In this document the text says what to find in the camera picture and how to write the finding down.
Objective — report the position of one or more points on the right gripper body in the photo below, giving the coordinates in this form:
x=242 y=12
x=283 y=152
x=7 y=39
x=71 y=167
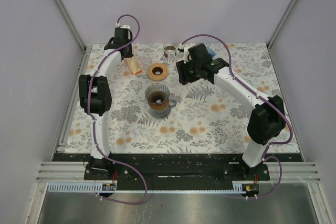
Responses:
x=190 y=71

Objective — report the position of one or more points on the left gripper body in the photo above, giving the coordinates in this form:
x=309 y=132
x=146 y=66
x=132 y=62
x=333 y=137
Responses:
x=129 y=53

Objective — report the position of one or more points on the coffee filter paper pack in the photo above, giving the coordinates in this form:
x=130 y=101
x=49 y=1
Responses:
x=133 y=65

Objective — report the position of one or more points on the clear glass dripper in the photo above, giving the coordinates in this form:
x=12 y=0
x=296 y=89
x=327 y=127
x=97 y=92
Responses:
x=157 y=93

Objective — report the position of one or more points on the grey glass server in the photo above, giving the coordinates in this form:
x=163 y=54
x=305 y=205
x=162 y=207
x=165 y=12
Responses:
x=161 y=110

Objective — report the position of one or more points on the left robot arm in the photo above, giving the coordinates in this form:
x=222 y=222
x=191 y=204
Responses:
x=96 y=100

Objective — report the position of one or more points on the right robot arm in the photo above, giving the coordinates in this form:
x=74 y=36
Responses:
x=265 y=122

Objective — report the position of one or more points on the blue plastic dripper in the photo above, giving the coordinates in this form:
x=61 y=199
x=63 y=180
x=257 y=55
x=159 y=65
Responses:
x=211 y=52

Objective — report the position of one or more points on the small glass with wood band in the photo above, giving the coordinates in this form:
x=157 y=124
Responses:
x=169 y=51

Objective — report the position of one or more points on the floral table mat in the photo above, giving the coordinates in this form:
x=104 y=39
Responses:
x=206 y=119

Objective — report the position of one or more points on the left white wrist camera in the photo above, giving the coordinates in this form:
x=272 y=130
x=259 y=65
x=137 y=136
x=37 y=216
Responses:
x=118 y=25

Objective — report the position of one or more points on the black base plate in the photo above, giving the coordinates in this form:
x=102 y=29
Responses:
x=172 y=173

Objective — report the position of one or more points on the white cable duct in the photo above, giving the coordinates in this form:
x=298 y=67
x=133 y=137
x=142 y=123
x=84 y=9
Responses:
x=82 y=187

